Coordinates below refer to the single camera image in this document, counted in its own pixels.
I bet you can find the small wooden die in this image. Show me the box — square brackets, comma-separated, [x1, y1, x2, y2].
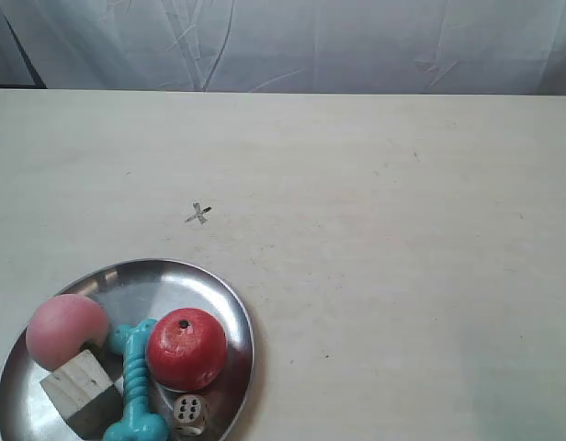
[173, 394, 209, 436]

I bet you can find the red apple toy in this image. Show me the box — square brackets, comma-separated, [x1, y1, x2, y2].
[145, 308, 228, 391]

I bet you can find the large round metal plate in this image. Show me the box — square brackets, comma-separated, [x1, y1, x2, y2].
[0, 259, 255, 440]

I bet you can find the turquoise rubber bone toy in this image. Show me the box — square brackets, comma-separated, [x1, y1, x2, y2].
[103, 319, 169, 441]

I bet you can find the white wrinkled backdrop cloth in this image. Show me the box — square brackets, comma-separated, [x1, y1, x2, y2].
[0, 1, 566, 96]

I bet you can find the pink peach toy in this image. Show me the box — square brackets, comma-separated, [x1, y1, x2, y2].
[26, 294, 109, 371]

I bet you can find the pale wooden cube block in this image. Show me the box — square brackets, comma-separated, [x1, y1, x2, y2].
[40, 350, 123, 440]

